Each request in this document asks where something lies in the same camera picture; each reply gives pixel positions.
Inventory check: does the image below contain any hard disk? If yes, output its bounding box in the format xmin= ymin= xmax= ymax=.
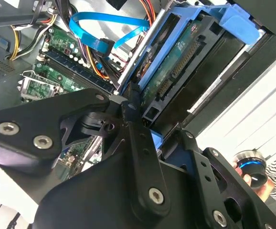
xmin=117 ymin=3 xmax=260 ymax=172

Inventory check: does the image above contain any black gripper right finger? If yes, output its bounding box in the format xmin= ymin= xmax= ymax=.
xmin=176 ymin=127 xmax=276 ymax=229

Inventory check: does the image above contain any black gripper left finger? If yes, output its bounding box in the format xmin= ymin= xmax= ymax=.
xmin=0 ymin=82 xmax=171 ymax=217

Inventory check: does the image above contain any round black tool blue ring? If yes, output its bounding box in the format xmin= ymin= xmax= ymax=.
xmin=233 ymin=149 xmax=269 ymax=189

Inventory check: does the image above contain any person's hand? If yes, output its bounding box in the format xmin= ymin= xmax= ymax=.
xmin=234 ymin=167 xmax=276 ymax=200

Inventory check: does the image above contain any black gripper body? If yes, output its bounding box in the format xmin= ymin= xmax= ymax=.
xmin=32 ymin=152 xmax=212 ymax=229

